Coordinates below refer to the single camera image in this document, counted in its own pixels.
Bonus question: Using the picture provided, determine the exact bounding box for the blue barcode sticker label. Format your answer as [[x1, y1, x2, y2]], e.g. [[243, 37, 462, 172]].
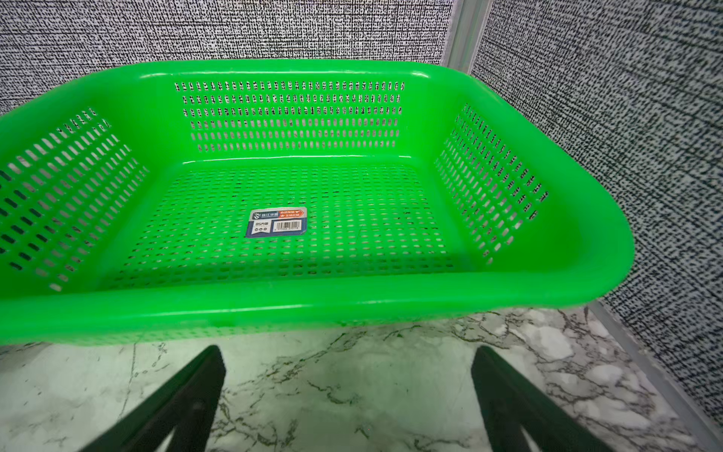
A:
[[245, 207, 308, 238]]

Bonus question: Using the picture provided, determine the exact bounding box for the bright green plastic basket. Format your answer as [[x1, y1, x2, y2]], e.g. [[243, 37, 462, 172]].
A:
[[1, 60, 635, 346]]

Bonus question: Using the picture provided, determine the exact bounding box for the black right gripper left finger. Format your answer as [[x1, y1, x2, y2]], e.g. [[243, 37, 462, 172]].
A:
[[84, 346, 226, 451]]

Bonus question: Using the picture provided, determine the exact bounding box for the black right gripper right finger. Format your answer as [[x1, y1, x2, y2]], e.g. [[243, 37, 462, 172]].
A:
[[471, 346, 610, 451]]

